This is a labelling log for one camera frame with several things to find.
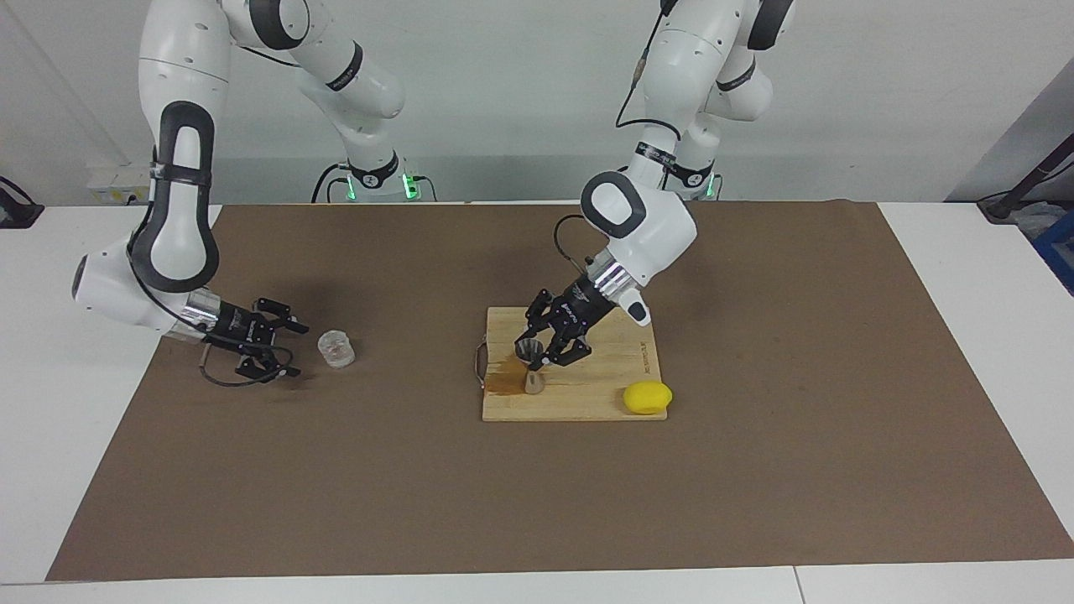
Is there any brown paper table mat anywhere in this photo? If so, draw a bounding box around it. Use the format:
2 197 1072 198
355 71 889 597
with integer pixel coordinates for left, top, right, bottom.
46 201 1074 582

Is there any white wall power socket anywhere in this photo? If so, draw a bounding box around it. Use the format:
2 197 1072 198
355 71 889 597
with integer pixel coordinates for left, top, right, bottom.
86 164 160 205

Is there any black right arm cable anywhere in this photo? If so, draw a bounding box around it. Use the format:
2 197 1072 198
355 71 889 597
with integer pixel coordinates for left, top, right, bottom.
126 243 303 388

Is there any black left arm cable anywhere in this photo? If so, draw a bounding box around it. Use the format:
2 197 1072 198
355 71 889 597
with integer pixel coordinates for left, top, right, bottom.
554 0 682 271

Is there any black base power cable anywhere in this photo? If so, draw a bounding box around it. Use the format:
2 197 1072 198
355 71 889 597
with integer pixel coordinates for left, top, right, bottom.
312 162 349 202

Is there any yellow lemon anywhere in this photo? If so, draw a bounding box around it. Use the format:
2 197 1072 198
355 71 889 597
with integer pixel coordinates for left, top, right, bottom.
623 380 674 416

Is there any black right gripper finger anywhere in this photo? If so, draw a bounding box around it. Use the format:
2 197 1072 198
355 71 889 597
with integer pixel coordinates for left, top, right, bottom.
254 297 310 334
235 350 295 381

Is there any black clamp mount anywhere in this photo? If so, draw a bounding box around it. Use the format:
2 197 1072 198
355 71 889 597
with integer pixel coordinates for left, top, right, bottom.
0 176 44 229

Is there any steel cocktail jigger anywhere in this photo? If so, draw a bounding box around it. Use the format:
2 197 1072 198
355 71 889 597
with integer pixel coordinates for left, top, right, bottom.
514 340 546 395

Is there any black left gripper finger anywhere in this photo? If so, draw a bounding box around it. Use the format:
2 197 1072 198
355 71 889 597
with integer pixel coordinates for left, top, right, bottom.
513 290 557 344
533 335 590 371

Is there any black stand with pole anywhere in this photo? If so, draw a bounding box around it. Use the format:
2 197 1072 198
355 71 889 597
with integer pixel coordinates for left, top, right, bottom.
978 134 1074 223

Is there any wooden cutting board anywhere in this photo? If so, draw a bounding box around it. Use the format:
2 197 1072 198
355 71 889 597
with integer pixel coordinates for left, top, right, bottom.
473 306 670 423

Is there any small clear glass cup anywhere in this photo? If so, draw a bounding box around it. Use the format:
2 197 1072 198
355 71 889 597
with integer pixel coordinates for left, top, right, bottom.
317 330 356 370

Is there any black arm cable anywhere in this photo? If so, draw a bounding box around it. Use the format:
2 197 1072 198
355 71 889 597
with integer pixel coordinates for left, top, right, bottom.
126 243 303 388
554 0 682 271

